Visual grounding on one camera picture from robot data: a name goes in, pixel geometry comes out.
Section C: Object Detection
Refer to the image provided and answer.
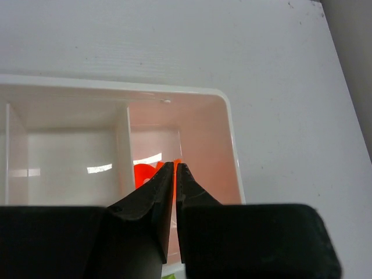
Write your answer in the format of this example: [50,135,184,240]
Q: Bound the white divided sorting tray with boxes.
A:
[1,74,244,278]

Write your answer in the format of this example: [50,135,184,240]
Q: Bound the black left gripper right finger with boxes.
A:
[176,163,233,278]

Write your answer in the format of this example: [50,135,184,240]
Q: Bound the orange round dish lego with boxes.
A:
[134,162,164,189]

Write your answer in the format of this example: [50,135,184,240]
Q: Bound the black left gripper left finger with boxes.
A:
[101,162,174,278]

